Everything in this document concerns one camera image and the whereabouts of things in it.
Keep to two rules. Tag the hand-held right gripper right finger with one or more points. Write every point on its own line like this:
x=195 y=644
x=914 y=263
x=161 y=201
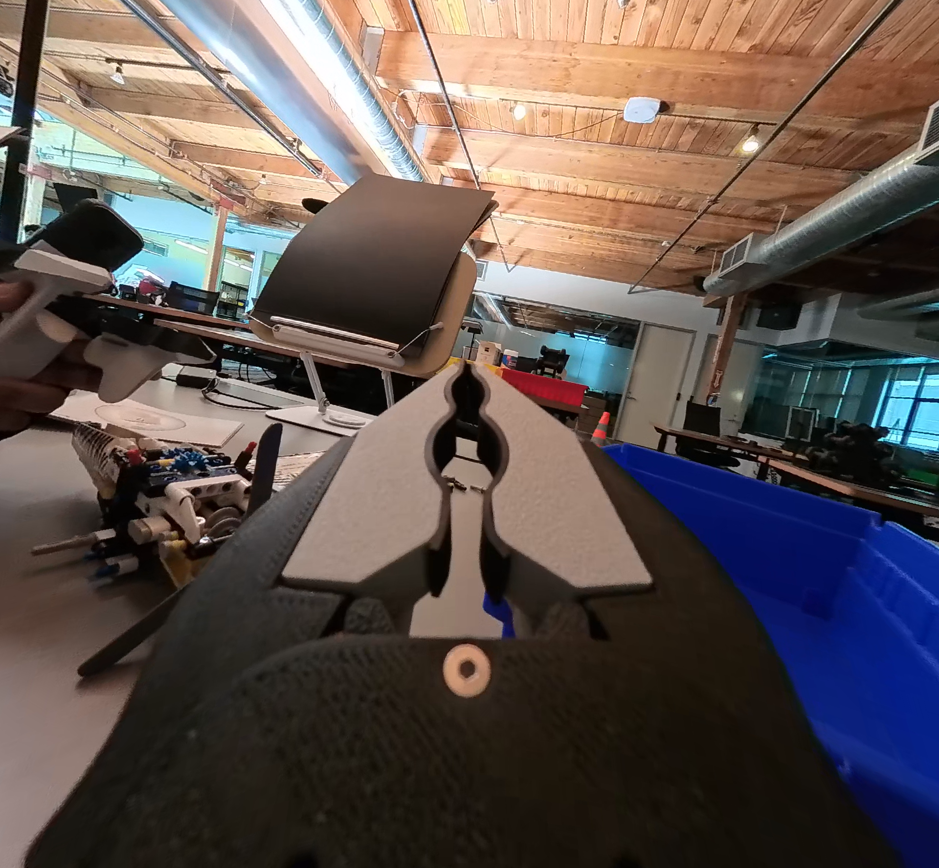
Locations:
x=557 y=516

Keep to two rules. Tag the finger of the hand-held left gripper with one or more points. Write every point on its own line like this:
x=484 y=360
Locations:
x=125 y=373

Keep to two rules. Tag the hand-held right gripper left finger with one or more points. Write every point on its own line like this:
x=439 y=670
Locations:
x=374 y=508

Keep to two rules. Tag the zebra striped lego model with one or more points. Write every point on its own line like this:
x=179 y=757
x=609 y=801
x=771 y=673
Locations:
x=176 y=486

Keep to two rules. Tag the black lego rotor blade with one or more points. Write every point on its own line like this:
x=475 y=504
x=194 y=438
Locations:
x=125 y=639

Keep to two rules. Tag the person's left hand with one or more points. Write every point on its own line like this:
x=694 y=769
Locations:
x=44 y=390

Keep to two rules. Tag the black power adapter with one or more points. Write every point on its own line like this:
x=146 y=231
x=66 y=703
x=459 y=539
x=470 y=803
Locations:
x=194 y=376

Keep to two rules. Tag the orange traffic cone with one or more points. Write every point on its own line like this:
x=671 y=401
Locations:
x=601 y=431

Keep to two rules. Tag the white paper sheet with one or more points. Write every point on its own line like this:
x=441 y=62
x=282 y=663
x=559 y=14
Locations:
x=205 y=429

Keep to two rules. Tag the red storage bin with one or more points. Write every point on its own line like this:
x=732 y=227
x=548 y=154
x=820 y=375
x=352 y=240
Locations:
x=543 y=390

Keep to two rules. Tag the black pole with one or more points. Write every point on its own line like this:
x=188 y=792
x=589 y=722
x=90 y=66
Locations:
x=26 y=112

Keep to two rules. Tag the grey door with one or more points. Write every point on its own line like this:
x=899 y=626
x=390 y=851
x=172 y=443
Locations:
x=664 y=384

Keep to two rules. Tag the white book stand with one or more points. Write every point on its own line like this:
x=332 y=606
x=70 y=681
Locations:
x=455 y=310

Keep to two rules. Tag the blue plastic bin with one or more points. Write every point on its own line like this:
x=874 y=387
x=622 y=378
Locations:
x=792 y=589

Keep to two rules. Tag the black curved sheet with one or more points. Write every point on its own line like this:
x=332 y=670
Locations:
x=374 y=259

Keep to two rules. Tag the smooth grey ceiling pipe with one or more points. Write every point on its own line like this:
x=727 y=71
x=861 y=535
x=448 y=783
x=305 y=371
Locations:
x=220 y=24

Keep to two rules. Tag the wooden work table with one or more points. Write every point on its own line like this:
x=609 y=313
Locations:
x=843 y=486

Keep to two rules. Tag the white vent grille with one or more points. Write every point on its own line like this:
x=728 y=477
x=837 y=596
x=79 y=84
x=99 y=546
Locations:
x=736 y=255

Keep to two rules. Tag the white ceiling access point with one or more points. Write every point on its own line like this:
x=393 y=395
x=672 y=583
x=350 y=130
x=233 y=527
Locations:
x=641 y=109

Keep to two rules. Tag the wooden post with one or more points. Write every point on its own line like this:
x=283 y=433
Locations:
x=728 y=347

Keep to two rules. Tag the silver spiral ceiling duct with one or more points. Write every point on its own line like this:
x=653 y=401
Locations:
x=345 y=68

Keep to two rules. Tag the insulated silver ceiling duct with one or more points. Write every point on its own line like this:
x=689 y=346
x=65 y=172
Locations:
x=829 y=222

